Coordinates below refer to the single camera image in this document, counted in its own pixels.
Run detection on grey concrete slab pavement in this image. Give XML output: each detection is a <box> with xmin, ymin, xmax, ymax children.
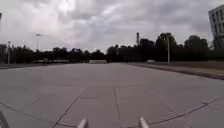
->
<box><xmin>0</xmin><ymin>62</ymin><xmax>224</xmax><ymax>128</ymax></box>

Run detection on tall chimney tower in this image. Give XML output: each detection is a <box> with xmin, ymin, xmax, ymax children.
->
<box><xmin>135</xmin><ymin>32</ymin><xmax>141</xmax><ymax>47</ymax></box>

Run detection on row of dark trees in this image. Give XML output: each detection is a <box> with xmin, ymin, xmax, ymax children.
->
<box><xmin>0</xmin><ymin>32</ymin><xmax>224</xmax><ymax>65</ymax></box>

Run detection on pale vehicle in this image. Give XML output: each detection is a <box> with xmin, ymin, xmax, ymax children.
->
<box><xmin>146</xmin><ymin>59</ymin><xmax>156</xmax><ymax>65</ymax></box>

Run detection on robot's own part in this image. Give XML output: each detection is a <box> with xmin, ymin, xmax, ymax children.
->
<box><xmin>76</xmin><ymin>118</ymin><xmax>89</xmax><ymax>128</ymax></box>
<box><xmin>138</xmin><ymin>116</ymin><xmax>150</xmax><ymax>128</ymax></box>

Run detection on dark kerb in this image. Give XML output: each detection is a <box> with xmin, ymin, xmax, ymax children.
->
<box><xmin>128</xmin><ymin>62</ymin><xmax>224</xmax><ymax>81</ymax></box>

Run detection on tall floodlight mast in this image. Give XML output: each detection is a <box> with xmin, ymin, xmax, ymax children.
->
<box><xmin>35</xmin><ymin>33</ymin><xmax>43</xmax><ymax>53</ymax></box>

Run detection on dry grass strip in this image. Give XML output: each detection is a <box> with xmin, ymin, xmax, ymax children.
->
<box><xmin>133</xmin><ymin>60</ymin><xmax>224</xmax><ymax>78</ymax></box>

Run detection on pale pole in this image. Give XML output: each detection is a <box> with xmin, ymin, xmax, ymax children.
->
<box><xmin>6</xmin><ymin>40</ymin><xmax>12</xmax><ymax>65</ymax></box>

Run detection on tall grey building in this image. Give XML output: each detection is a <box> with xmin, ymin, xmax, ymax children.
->
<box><xmin>208</xmin><ymin>4</ymin><xmax>224</xmax><ymax>50</ymax></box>

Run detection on low pale wall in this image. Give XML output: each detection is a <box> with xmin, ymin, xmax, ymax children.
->
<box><xmin>88</xmin><ymin>59</ymin><xmax>108</xmax><ymax>65</ymax></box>

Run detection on grey lamp post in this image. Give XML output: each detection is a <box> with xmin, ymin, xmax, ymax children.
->
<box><xmin>165</xmin><ymin>34</ymin><xmax>171</xmax><ymax>65</ymax></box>

